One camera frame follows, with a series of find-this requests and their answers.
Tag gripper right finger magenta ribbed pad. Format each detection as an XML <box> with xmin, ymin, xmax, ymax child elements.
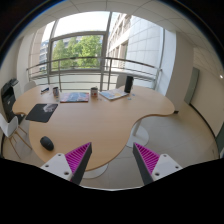
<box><xmin>132</xmin><ymin>142</ymin><xmax>183</xmax><ymax>186</ymax></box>

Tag dark printed mug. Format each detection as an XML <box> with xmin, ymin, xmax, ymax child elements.
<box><xmin>53</xmin><ymin>87</ymin><xmax>59</xmax><ymax>98</ymax></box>

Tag white chair wooden legs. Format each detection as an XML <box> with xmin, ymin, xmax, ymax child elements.
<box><xmin>0</xmin><ymin>113</ymin><xmax>31</xmax><ymax>155</ymax></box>

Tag white red mug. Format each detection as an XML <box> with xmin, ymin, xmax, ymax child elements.
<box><xmin>90</xmin><ymin>87</ymin><xmax>98</xmax><ymax>97</ymax></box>

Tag black mouse pad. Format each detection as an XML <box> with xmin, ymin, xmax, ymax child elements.
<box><xmin>26</xmin><ymin>104</ymin><xmax>58</xmax><ymax>123</ymax></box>

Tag wooden curved table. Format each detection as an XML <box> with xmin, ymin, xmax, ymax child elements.
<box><xmin>12</xmin><ymin>84</ymin><xmax>176</xmax><ymax>179</ymax></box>

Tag white chair behind table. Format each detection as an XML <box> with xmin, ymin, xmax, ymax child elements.
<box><xmin>24</xmin><ymin>81</ymin><xmax>36</xmax><ymax>93</ymax></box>

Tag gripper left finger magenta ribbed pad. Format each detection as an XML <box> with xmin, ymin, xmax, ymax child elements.
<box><xmin>40</xmin><ymin>142</ymin><xmax>93</xmax><ymax>186</ymax></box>

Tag black cylindrical speaker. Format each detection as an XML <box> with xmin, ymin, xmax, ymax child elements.
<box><xmin>124</xmin><ymin>76</ymin><xmax>134</xmax><ymax>93</ymax></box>

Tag black computer mouse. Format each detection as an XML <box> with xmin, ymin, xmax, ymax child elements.
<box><xmin>40</xmin><ymin>136</ymin><xmax>54</xmax><ymax>151</ymax></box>

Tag black printer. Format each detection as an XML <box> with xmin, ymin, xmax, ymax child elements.
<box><xmin>1</xmin><ymin>78</ymin><xmax>21</xmax><ymax>122</ymax></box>

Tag metal balcony railing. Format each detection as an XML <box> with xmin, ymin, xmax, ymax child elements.
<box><xmin>27</xmin><ymin>56</ymin><xmax>161</xmax><ymax>92</ymax></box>

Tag small dark stapler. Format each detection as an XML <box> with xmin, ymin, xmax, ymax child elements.
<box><xmin>41</xmin><ymin>87</ymin><xmax>49</xmax><ymax>94</ymax></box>

